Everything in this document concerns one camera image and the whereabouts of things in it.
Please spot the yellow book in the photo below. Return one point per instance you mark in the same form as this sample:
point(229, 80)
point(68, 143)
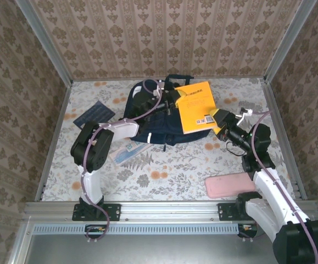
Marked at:
point(197, 107)

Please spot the navy blue backpack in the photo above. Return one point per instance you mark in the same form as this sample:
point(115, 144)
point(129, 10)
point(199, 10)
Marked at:
point(161, 129)

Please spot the thin dark blue booklet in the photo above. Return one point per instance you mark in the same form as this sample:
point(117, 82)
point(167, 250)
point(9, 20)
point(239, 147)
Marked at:
point(95, 112)

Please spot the pink pencil case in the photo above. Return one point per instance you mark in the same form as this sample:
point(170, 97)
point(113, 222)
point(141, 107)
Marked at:
point(227, 185)

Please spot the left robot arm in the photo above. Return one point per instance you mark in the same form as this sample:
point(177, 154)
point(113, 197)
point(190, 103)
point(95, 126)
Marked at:
point(120, 129)

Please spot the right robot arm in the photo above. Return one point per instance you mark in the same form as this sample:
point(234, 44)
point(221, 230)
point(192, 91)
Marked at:
point(274, 189)

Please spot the grey metal sheet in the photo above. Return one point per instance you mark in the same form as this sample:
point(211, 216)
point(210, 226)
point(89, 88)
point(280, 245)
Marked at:
point(175, 250)

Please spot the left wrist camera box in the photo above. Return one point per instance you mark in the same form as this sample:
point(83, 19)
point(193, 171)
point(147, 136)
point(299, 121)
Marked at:
point(158, 89)

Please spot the aluminium table side rail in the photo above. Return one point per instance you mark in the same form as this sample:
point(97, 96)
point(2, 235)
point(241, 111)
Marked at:
point(55, 137)
point(280, 123)

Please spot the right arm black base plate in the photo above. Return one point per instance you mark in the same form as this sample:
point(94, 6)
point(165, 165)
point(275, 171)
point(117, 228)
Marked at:
point(224, 211)

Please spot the aluminium mounting rail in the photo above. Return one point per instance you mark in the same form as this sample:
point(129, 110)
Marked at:
point(169, 210)

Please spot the aluminium frame post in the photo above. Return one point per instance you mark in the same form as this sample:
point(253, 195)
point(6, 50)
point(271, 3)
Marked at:
point(287, 41)
point(46, 44)

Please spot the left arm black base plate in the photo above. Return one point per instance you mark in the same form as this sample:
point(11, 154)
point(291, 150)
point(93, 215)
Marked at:
point(114, 211)

